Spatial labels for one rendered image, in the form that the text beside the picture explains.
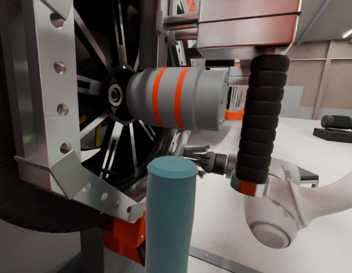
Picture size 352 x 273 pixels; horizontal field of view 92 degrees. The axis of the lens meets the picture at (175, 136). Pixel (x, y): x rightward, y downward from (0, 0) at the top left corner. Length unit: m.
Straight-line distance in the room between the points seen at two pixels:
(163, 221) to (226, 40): 0.26
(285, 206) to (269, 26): 0.36
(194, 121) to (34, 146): 0.25
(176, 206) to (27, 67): 0.26
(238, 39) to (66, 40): 0.18
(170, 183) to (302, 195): 0.31
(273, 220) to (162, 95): 0.34
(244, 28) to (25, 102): 0.24
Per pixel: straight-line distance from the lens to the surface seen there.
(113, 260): 0.74
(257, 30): 0.20
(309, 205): 0.48
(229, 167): 0.59
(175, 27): 0.40
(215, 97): 0.32
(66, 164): 0.24
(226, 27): 0.20
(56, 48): 0.23
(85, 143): 0.52
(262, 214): 0.44
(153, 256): 0.36
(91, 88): 0.40
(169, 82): 0.35
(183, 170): 0.27
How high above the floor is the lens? 0.85
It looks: 12 degrees down
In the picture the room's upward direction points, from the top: 4 degrees clockwise
